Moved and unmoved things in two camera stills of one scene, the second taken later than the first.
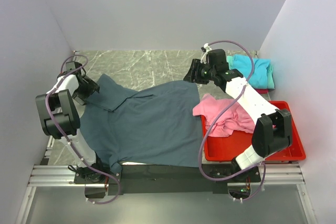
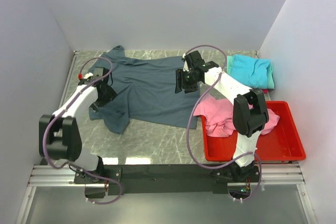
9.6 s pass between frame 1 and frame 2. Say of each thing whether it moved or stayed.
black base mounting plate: stayed
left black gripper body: moved
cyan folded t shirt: stayed
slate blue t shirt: moved
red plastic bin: stayed
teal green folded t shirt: stayed
